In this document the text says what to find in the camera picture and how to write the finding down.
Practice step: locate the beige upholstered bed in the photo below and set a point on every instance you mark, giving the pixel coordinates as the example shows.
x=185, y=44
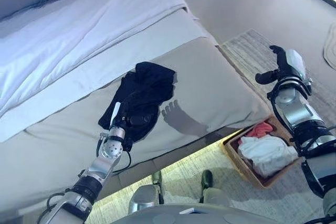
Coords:
x=210, y=85

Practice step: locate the white garment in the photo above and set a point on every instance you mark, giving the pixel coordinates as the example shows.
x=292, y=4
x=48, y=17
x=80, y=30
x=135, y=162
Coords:
x=265, y=153

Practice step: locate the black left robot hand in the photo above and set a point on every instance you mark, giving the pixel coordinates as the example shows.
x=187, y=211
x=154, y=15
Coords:
x=136, y=120

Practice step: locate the silver robot leg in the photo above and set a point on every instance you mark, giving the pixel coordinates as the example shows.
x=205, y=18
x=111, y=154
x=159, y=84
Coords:
x=144, y=195
x=212, y=195

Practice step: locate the silver right robot leg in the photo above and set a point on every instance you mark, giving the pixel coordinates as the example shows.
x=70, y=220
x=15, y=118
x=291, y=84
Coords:
x=212, y=195

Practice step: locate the white duvet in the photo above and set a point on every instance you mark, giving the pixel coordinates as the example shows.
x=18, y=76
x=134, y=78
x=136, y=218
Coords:
x=78, y=32

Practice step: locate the grey robot torso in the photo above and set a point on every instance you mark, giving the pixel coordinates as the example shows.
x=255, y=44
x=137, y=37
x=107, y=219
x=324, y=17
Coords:
x=194, y=214

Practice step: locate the silver left robot leg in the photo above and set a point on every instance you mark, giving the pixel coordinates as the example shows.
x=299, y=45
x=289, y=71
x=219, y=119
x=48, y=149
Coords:
x=144, y=195

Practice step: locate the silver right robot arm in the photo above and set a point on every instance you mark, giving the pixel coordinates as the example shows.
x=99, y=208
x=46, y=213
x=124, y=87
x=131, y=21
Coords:
x=302, y=113

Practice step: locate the brown wicker basket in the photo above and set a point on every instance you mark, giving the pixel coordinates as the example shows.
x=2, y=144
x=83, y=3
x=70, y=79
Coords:
x=236, y=155

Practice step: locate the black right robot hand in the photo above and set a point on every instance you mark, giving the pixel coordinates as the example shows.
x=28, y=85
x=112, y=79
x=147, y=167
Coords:
x=291, y=64

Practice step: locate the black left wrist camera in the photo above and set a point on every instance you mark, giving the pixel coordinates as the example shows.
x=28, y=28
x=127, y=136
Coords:
x=128, y=143

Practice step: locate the black garment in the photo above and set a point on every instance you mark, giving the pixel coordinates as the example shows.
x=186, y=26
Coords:
x=147, y=85

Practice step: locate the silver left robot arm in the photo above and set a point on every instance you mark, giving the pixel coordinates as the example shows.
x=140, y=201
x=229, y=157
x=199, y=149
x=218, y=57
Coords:
x=99, y=166

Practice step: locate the red garment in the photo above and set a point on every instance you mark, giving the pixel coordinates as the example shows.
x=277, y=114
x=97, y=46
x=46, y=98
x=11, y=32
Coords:
x=260, y=129

